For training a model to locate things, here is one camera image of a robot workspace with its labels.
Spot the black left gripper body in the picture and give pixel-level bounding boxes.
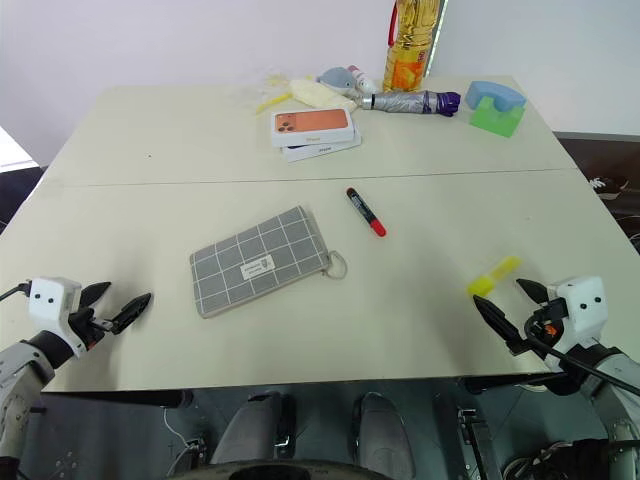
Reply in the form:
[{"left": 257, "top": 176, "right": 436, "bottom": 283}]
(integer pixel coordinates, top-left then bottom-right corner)
[{"left": 68, "top": 306, "right": 125, "bottom": 357}]

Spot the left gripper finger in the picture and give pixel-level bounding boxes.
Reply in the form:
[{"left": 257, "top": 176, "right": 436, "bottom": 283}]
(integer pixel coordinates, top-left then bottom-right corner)
[
  {"left": 110, "top": 292, "right": 153, "bottom": 335},
  {"left": 78, "top": 281, "right": 113, "bottom": 315}
]

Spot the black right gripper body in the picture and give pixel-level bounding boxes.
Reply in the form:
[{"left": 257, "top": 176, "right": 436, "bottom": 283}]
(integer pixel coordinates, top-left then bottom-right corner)
[{"left": 505, "top": 298, "right": 571, "bottom": 359}]

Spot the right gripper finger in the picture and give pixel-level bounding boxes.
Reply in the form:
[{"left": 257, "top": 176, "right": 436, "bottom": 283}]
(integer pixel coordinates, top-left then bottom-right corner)
[
  {"left": 515, "top": 277, "right": 552, "bottom": 307},
  {"left": 472, "top": 294, "right": 525, "bottom": 351}
]

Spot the grey checked pouch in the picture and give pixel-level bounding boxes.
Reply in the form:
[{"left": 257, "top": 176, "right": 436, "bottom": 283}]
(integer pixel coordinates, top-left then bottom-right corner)
[{"left": 188, "top": 204, "right": 349, "bottom": 320}]

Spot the yellow highlighter pen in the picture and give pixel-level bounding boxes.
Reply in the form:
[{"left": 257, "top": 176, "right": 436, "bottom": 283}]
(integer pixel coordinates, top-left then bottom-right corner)
[{"left": 466, "top": 255, "right": 524, "bottom": 298}]

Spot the grey rounded shape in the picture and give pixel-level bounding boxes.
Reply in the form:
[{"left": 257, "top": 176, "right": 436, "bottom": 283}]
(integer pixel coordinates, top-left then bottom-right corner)
[
  {"left": 351, "top": 391, "right": 417, "bottom": 480},
  {"left": 209, "top": 389, "right": 297, "bottom": 470}
]

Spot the white board edge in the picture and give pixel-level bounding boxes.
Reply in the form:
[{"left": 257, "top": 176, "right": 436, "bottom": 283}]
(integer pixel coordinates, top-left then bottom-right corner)
[{"left": 0, "top": 124, "right": 42, "bottom": 172}]

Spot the red black marker pen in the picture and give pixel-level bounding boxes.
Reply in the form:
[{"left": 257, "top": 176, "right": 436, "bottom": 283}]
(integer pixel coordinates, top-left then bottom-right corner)
[{"left": 344, "top": 186, "right": 388, "bottom": 238}]

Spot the green foam block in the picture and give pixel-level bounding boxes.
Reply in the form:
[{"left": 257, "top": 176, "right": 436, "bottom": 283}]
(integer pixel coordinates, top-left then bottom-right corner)
[{"left": 468, "top": 95, "right": 525, "bottom": 140}]

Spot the blue curved foam block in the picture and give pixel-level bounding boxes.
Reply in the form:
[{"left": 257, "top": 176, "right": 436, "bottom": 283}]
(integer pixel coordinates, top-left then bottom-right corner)
[{"left": 465, "top": 80, "right": 528, "bottom": 114}]

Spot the silver purple folded umbrella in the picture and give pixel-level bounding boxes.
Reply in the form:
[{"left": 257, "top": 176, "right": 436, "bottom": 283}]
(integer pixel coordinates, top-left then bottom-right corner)
[{"left": 360, "top": 89, "right": 463, "bottom": 119}]

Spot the white flat phone box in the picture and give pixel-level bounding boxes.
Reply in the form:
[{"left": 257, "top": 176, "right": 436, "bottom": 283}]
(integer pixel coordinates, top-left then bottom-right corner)
[{"left": 280, "top": 130, "right": 363, "bottom": 164}]

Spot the yellow plastic stick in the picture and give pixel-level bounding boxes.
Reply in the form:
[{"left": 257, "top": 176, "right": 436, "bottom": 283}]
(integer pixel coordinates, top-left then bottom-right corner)
[{"left": 254, "top": 74, "right": 295, "bottom": 118}]

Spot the orange phone picture box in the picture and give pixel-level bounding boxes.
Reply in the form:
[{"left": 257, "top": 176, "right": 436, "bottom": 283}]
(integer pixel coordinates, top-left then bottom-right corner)
[{"left": 270, "top": 106, "right": 358, "bottom": 149}]

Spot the yellow cooking oil bottle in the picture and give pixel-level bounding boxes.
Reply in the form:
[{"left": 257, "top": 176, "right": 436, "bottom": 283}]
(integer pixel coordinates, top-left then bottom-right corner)
[{"left": 382, "top": 0, "right": 447, "bottom": 94}]

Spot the cream soft pouch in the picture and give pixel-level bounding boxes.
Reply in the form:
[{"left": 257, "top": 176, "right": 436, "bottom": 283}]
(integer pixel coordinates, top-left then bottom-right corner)
[{"left": 289, "top": 76, "right": 359, "bottom": 113}]

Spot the grey shark plush toy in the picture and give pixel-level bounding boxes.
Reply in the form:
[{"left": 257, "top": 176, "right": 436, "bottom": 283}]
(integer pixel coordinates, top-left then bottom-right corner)
[{"left": 315, "top": 66, "right": 363, "bottom": 100}]

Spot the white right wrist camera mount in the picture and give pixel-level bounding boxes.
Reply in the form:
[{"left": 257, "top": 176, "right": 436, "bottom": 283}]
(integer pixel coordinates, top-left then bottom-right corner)
[{"left": 546, "top": 274, "right": 607, "bottom": 352}]

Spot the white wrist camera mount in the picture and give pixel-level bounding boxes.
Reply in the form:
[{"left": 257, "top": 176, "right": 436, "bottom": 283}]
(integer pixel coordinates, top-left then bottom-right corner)
[
  {"left": 28, "top": 276, "right": 83, "bottom": 359},
  {"left": 546, "top": 274, "right": 607, "bottom": 352}
]

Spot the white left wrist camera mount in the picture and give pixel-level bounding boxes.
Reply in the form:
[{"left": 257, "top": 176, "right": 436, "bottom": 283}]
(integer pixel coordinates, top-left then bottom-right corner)
[{"left": 28, "top": 276, "right": 83, "bottom": 359}]

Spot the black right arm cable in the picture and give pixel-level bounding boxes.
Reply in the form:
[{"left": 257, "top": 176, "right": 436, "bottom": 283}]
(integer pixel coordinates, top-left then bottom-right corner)
[{"left": 524, "top": 306, "right": 640, "bottom": 397}]

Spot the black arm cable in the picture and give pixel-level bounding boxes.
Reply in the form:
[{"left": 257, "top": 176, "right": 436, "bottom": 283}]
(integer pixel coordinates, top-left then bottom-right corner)
[
  {"left": 0, "top": 282, "right": 33, "bottom": 303},
  {"left": 524, "top": 306, "right": 640, "bottom": 397}
]

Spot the black table frame bar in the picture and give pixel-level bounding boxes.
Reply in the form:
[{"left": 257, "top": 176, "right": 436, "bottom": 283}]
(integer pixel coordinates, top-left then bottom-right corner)
[{"left": 41, "top": 389, "right": 195, "bottom": 410}]

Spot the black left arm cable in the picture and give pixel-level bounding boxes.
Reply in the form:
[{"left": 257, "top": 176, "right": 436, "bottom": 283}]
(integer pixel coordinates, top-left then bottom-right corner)
[{"left": 0, "top": 282, "right": 33, "bottom": 303}]

